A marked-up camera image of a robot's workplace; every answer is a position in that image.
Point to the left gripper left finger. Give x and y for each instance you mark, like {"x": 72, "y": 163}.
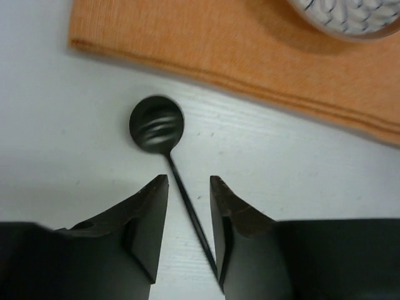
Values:
{"x": 113, "y": 255}

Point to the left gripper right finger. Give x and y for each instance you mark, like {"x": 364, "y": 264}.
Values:
{"x": 261, "y": 258}

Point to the black spoon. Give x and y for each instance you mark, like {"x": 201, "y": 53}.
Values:
{"x": 156, "y": 126}

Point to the orange cloth napkin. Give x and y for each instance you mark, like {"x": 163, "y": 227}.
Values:
{"x": 262, "y": 49}

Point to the floral patterned ceramic plate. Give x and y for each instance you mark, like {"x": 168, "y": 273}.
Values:
{"x": 356, "y": 21}

